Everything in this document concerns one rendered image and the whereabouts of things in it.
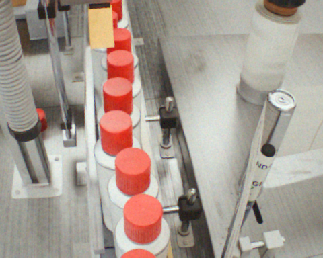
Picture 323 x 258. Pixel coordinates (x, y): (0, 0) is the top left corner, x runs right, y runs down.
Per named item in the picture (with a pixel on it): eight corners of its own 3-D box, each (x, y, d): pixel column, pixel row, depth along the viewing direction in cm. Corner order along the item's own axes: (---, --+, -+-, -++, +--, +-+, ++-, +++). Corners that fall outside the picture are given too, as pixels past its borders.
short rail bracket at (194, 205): (194, 238, 55) (206, 198, 47) (154, 243, 55) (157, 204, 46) (190, 220, 57) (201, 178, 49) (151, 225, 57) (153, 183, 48)
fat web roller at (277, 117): (266, 197, 55) (306, 110, 41) (239, 201, 54) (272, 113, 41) (258, 173, 58) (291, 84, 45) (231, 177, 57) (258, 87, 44)
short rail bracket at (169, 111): (175, 151, 67) (180, 103, 59) (159, 152, 67) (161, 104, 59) (171, 138, 70) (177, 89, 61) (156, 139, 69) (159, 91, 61)
